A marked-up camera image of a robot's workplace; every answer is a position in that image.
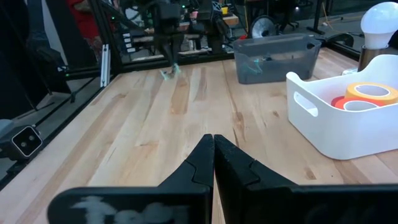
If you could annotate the red tape roll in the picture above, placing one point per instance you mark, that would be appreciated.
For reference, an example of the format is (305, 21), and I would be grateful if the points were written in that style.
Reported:
(337, 102)

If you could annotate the black background robot arm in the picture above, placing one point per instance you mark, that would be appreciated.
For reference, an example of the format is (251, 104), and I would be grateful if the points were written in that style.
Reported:
(214, 31)

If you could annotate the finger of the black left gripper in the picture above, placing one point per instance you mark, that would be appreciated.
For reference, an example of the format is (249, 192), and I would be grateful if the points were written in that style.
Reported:
(170, 57)
(176, 57)

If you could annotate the silver round reflector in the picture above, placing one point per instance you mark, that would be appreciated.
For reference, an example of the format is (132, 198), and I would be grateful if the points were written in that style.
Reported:
(264, 28)

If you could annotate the person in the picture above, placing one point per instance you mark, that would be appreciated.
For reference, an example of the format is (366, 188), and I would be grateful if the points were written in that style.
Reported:
(82, 18)

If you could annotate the silver aluminium extrusion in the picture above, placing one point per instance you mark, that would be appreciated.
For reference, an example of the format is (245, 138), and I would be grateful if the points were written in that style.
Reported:
(105, 65)

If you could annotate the yellow tape roll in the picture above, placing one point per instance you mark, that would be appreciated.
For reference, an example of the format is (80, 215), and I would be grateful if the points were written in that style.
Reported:
(349, 92)

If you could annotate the gray table-level camera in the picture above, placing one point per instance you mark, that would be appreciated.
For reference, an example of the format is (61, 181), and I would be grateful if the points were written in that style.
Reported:
(26, 141)

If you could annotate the white light bulb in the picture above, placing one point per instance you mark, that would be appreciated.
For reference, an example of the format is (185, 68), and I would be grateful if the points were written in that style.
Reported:
(379, 21)

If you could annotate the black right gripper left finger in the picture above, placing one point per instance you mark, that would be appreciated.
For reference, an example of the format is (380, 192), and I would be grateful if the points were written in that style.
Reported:
(186, 202)

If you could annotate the gray translucent plastic bin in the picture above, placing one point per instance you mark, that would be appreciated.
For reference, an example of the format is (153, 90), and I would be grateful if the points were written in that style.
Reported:
(289, 67)

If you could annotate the black station frame post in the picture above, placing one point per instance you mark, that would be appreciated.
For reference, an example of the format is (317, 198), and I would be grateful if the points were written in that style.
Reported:
(116, 63)

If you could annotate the white plastic bin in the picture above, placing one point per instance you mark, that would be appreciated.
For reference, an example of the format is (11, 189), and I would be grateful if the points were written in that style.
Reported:
(342, 137)

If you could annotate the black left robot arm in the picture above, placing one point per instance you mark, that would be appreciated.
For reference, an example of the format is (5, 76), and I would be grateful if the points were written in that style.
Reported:
(168, 15)

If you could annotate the black table frame rail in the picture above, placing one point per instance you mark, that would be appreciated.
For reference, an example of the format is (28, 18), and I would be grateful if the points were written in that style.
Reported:
(202, 58)
(60, 126)

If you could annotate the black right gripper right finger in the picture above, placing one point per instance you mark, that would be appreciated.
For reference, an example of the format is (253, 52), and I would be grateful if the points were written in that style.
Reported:
(248, 202)

